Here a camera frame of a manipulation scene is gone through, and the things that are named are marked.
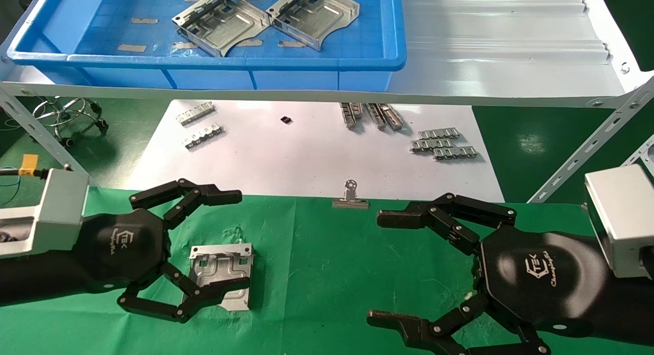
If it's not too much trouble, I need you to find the curved metal bracket part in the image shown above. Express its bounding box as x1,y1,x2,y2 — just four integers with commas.
189,243,255,312
171,0,270,57
266,0,360,52

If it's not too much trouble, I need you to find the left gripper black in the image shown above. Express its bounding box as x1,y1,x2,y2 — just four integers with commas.
76,179,252,324

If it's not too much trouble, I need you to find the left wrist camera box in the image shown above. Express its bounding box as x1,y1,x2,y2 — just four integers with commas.
0,168,91,258

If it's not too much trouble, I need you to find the blue plastic bin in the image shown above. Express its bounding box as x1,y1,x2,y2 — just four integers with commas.
6,0,408,91

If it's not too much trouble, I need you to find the white metal shelf rack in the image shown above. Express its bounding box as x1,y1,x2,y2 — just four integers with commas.
0,0,654,205

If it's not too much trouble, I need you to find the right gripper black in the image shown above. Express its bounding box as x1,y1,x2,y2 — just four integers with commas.
367,193,610,355

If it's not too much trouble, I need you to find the chrome stool base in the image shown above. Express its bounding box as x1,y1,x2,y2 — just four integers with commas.
31,96,109,147

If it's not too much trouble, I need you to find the silver binder clip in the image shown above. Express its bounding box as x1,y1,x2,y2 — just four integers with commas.
332,179,369,209

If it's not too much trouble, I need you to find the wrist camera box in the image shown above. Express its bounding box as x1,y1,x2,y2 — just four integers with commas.
0,168,91,258
584,163,654,279

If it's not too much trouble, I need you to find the green table cloth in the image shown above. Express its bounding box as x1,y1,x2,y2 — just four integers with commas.
0,186,654,355

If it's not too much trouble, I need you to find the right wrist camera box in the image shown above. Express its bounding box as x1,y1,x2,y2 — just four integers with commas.
584,163,654,279

